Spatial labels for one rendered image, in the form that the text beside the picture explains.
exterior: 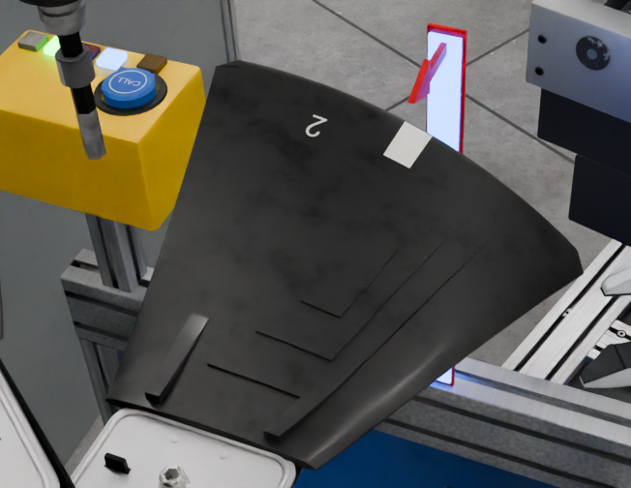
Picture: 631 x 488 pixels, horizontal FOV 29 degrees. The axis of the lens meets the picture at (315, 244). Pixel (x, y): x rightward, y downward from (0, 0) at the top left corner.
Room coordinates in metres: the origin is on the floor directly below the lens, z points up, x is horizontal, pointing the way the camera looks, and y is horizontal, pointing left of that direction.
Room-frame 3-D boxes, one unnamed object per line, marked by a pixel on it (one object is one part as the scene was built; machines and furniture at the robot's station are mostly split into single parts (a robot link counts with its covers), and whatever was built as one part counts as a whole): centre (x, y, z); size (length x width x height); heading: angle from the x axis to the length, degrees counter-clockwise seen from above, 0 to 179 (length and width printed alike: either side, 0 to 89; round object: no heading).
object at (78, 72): (0.30, 0.07, 1.39); 0.01 x 0.01 x 0.05
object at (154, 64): (0.77, 0.11, 1.08); 0.02 x 0.02 x 0.01; 63
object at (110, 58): (0.78, 0.14, 1.08); 0.02 x 0.02 x 0.01; 63
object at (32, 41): (0.81, 0.21, 1.08); 0.02 x 0.02 x 0.01; 63
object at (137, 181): (0.76, 0.17, 1.02); 0.16 x 0.10 x 0.11; 63
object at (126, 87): (0.74, 0.13, 1.08); 0.04 x 0.04 x 0.02
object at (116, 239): (0.76, 0.17, 0.92); 0.03 x 0.03 x 0.12; 63
